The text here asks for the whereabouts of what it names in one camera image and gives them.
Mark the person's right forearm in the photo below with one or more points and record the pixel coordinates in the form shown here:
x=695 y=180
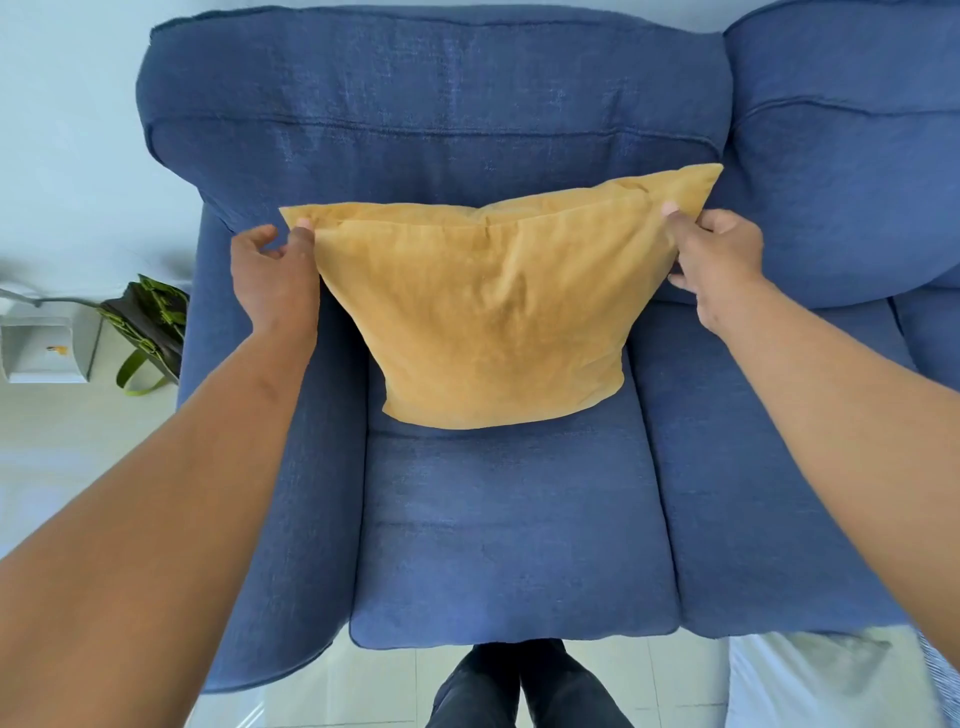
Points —
x=855 y=435

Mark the mustard yellow throw pillow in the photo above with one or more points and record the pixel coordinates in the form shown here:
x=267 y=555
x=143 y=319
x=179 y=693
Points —
x=495 y=307

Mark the person's right leg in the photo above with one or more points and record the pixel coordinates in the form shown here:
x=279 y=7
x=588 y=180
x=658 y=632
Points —
x=570 y=694

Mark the person's left thumb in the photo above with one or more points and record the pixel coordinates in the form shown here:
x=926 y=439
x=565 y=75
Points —
x=303 y=238

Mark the white box appliance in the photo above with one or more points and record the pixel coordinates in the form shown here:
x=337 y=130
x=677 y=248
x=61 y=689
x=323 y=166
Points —
x=45 y=349

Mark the blue sofa back cushion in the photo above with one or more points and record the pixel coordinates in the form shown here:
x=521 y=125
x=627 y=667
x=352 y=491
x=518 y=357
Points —
x=420 y=112
x=847 y=142

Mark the white cloth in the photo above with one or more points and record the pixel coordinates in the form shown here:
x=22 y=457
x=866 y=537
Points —
x=810 y=686

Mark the person's left leg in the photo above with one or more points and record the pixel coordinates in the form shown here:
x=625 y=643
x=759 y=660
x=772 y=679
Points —
x=480 y=694

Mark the person's leg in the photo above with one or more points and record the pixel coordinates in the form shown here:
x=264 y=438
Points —
x=570 y=694
x=480 y=694

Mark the blue fabric sofa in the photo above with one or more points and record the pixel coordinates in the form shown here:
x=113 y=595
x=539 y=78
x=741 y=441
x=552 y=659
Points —
x=285 y=480

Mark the grey patterned fabric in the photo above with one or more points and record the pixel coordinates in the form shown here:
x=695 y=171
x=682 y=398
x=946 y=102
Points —
x=946 y=686

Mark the green and black tote bag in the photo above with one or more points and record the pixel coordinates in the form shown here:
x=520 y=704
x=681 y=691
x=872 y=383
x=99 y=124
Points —
x=154 y=322

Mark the blue sofa seat cushion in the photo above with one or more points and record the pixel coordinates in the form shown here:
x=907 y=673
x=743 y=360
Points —
x=720 y=495
x=517 y=525

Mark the person's right hand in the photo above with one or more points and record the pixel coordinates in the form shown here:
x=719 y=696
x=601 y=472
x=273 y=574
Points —
x=724 y=262

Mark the person's left hand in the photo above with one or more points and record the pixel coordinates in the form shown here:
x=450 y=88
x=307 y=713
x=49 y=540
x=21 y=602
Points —
x=276 y=289

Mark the person's right thumb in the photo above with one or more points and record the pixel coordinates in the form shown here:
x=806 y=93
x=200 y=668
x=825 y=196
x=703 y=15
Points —
x=679 y=223

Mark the person's left forearm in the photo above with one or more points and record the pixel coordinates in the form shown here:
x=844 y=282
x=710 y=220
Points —
x=142 y=540

